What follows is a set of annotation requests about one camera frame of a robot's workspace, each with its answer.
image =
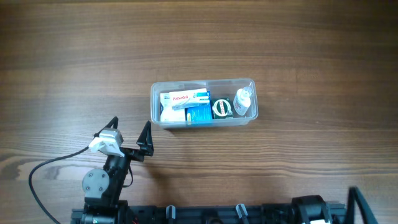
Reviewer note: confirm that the clear plastic container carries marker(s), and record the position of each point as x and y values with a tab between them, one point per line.
224	88

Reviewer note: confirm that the green round-logo box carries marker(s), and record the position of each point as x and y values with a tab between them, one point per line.
221	108

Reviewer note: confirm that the white Hansaplast plaster box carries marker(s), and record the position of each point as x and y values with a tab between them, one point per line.
167	113

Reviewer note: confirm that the blue box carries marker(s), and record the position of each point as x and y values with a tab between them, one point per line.
199	113

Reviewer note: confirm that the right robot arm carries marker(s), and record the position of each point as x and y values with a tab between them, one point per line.
311	209

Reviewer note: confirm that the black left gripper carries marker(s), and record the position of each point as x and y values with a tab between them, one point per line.
146	146

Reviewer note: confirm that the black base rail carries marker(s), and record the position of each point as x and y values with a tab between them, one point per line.
266	213

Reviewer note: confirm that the white Panadol box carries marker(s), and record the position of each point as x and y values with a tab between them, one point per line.
189	98

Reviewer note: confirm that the clear spray bottle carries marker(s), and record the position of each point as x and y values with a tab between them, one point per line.
242	100

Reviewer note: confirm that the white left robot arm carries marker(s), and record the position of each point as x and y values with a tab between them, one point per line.
102	187

